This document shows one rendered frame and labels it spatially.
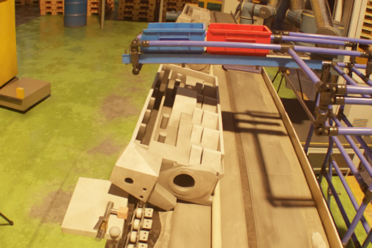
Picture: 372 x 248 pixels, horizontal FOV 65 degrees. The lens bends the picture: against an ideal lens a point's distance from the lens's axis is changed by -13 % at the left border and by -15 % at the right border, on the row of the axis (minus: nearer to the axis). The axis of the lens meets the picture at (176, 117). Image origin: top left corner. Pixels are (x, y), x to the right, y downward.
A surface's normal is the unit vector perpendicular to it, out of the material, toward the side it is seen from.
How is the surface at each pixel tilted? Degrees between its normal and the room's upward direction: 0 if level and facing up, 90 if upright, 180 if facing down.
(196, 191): 90
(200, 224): 0
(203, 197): 90
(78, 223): 0
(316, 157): 90
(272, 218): 0
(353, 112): 90
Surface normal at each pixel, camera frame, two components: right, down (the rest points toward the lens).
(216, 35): -0.07, 0.48
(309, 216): 0.07, -0.89
